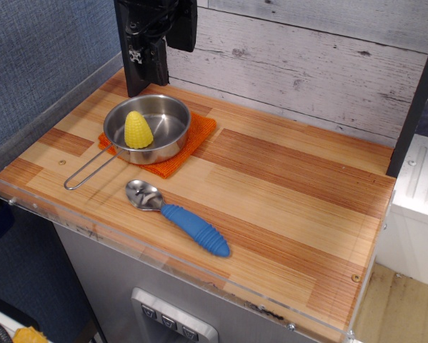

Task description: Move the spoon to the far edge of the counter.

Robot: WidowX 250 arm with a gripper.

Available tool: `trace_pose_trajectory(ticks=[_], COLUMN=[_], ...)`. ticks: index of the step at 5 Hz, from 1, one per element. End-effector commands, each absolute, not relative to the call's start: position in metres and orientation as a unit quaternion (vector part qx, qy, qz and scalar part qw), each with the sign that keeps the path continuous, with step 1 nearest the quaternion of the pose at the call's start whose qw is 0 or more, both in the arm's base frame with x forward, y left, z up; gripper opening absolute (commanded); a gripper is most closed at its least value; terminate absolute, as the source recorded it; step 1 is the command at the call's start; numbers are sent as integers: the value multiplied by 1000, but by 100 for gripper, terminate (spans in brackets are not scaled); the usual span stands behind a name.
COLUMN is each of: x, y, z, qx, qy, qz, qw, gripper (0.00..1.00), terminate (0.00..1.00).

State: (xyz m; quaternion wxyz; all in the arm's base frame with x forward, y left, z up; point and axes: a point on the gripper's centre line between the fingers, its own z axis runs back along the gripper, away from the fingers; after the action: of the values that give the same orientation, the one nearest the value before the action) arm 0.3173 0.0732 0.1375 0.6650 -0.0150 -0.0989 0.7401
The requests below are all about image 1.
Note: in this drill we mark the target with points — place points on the silver toy fridge cabinet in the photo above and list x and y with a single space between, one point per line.
110 266

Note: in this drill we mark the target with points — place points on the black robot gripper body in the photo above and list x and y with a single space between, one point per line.
148 20

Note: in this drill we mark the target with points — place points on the black vertical post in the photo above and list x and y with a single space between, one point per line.
134 84
410 125

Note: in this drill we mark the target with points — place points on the white grooved side counter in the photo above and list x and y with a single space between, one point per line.
403 243

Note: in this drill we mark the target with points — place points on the grey ice dispenser panel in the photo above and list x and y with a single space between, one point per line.
164 322

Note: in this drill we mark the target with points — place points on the small steel saucepan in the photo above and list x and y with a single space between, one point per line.
168 118

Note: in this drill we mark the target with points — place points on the blue handled metal spoon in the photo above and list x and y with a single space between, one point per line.
146 197

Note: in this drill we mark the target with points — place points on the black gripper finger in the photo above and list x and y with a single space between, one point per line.
182 34
150 62

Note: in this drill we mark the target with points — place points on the black vertical post right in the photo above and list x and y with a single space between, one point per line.
410 125

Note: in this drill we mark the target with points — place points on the yellow object bottom left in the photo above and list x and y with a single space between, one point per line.
29 335

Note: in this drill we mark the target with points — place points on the clear acrylic table guard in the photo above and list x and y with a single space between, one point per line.
300 207

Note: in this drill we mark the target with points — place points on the black vertical post left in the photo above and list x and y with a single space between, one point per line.
134 84

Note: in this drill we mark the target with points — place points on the orange knitted cloth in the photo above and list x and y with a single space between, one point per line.
199 130

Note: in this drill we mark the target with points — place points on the yellow toy corn cob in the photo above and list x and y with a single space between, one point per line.
137 132

